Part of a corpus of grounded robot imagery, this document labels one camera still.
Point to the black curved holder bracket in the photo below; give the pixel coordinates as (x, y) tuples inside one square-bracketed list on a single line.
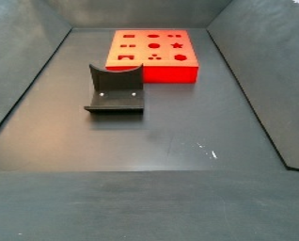
[(117, 90)]

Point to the red shape-sorter block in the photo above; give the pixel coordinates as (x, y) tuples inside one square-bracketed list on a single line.
[(162, 51)]

